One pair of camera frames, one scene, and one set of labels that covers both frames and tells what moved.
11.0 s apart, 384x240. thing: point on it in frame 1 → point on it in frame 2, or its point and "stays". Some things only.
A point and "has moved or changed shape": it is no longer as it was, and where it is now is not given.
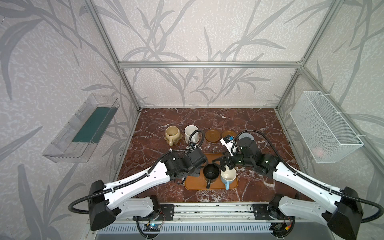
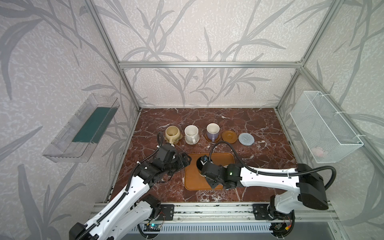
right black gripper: (227, 160) → (203, 167)
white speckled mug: (195, 137) stays
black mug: (211, 172) has moved or changed shape
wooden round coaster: (226, 133) stays
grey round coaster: (246, 135) stays
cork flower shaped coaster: (168, 141) stays
